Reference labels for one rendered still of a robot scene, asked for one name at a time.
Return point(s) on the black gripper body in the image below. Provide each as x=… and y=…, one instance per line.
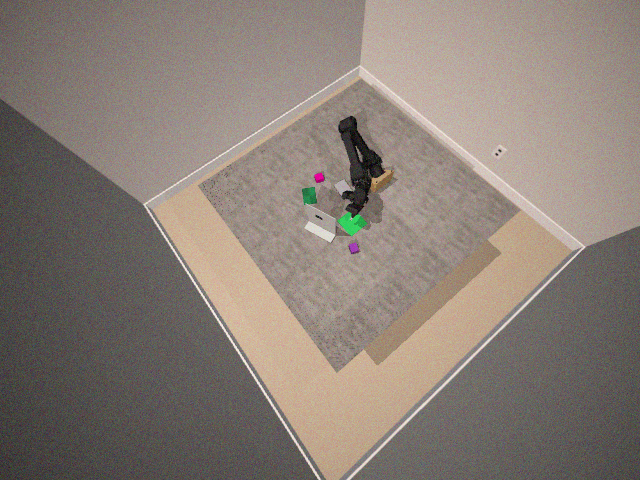
x=355, y=207

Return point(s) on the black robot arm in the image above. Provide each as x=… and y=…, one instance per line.
x=351, y=137

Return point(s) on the green square marking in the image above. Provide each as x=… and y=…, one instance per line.
x=352, y=226

